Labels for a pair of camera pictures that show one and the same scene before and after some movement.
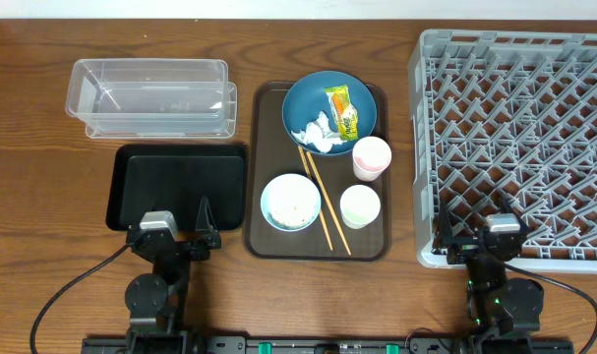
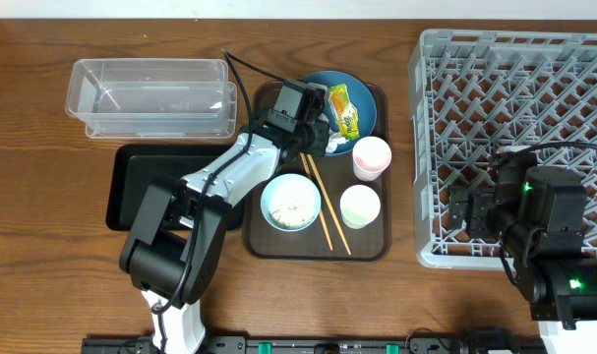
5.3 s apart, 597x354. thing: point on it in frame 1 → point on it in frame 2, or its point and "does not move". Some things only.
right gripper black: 463,248 → 480,203
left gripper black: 209,239 → 320,147
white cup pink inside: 371,156 does not move
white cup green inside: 360,206 does not move
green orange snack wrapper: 345,115 does not move
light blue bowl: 290,203 does not move
